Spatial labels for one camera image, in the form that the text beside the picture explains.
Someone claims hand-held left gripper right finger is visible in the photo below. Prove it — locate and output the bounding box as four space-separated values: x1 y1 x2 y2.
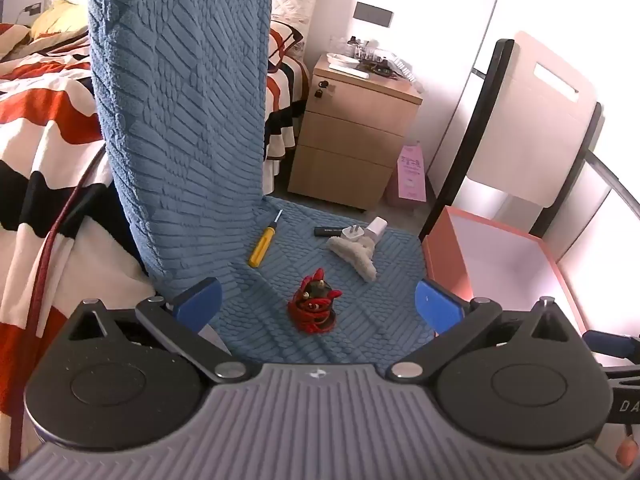
390 280 589 383

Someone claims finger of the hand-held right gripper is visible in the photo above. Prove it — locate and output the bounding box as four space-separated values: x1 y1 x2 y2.
584 330 640 362

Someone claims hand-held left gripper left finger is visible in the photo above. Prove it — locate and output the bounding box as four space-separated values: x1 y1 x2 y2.
65 277 252 384

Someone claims pink cardboard box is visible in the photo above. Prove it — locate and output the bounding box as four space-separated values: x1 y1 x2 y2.
422 205 589 337

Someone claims white charger plug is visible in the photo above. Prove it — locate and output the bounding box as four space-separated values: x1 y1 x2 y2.
341 216 389 252

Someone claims red figurine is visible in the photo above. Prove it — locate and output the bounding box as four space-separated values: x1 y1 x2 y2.
287 268 344 334

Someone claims yellow screwdriver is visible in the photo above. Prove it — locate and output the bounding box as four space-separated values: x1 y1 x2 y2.
248 208 284 269

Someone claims beige hair claw clip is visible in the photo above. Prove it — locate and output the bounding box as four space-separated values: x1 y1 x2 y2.
327 236 379 283

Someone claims pink paper bag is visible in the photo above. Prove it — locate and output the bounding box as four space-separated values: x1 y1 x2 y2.
385 144 429 207

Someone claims blue textured cloth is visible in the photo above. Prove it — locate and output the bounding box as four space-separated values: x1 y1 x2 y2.
87 0 437 367

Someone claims white folding chair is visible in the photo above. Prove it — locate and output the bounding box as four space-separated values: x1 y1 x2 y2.
417 30 604 257

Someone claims wooden bedside cabinet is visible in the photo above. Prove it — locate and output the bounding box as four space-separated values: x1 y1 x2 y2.
287 52 424 212

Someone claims striped blanket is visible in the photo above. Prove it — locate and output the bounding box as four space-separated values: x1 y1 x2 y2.
0 2 312 463

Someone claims cluster of small bottles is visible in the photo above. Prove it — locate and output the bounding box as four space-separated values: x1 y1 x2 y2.
350 35 392 62

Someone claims yellow pillow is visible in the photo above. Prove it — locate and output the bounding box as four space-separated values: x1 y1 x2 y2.
31 0 91 40

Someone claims red cable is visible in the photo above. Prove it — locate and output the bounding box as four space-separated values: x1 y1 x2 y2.
9 144 110 463

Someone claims black cable tangle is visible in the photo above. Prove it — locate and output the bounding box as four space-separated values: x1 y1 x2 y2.
357 59 398 77

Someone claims dark wall panel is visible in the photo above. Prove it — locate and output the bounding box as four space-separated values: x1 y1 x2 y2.
353 2 392 29

